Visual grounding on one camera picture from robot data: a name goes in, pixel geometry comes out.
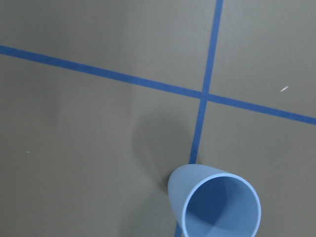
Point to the light blue plastic cup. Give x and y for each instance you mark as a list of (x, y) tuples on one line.
[(209, 202)]

